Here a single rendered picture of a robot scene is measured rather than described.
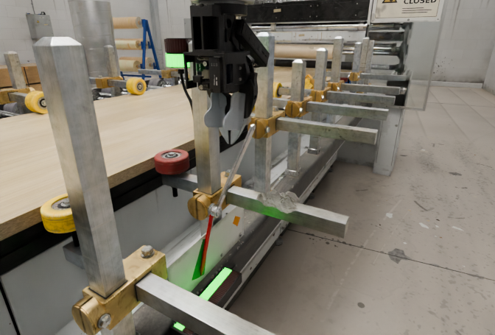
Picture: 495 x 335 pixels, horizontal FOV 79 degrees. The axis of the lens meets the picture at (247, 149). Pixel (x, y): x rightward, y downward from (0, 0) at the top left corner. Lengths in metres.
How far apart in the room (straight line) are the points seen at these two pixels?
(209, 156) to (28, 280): 0.39
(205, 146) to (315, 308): 1.16
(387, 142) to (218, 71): 2.53
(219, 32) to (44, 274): 0.54
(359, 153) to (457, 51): 6.46
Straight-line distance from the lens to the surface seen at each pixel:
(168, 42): 0.57
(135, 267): 0.53
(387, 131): 2.84
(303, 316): 1.55
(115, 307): 0.51
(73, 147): 0.39
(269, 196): 0.61
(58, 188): 0.67
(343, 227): 0.57
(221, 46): 0.43
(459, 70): 9.28
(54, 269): 0.71
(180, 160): 0.70
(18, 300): 0.71
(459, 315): 1.80
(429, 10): 2.72
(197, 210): 0.62
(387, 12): 2.73
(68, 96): 0.38
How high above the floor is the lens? 1.17
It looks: 21 degrees down
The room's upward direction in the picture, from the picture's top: straight up
